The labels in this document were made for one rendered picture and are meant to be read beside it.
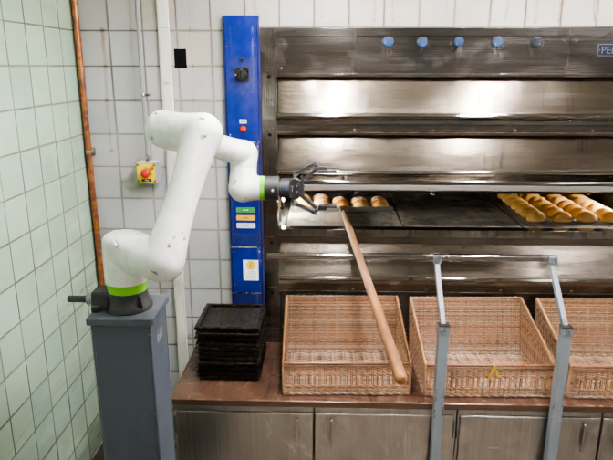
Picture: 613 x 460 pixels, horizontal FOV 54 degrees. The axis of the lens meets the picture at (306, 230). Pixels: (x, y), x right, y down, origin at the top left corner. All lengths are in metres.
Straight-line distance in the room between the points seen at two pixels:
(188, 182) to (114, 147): 1.21
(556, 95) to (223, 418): 2.05
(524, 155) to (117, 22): 1.94
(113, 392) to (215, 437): 0.82
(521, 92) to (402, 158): 0.60
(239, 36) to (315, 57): 0.35
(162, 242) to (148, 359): 0.40
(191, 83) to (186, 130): 1.01
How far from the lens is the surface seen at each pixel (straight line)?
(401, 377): 1.56
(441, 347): 2.49
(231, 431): 2.74
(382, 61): 2.82
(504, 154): 2.94
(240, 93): 2.79
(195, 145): 1.83
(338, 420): 2.68
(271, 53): 2.81
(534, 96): 2.95
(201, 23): 2.85
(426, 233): 2.94
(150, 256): 1.78
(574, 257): 3.18
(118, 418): 2.10
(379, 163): 2.83
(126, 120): 2.95
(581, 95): 3.03
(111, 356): 2.00
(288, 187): 2.26
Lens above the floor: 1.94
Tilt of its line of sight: 15 degrees down
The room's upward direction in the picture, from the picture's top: straight up
